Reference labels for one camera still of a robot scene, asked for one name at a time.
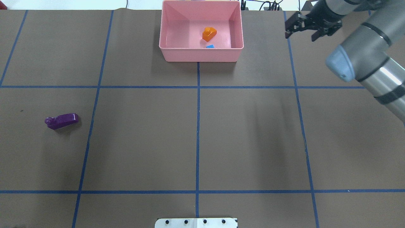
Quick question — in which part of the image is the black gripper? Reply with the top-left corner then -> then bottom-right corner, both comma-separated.
285,0 -> 343,41

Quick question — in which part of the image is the orange wedge block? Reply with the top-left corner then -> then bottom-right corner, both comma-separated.
202,27 -> 217,42

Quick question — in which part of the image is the purple wedge block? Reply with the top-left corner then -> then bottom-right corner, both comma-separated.
44,113 -> 79,130

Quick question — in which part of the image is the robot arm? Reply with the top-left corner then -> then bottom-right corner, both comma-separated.
285,0 -> 405,122

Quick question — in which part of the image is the pink plastic box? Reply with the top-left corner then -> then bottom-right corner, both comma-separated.
159,0 -> 244,62

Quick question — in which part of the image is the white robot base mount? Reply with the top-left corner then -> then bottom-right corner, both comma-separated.
154,218 -> 239,228

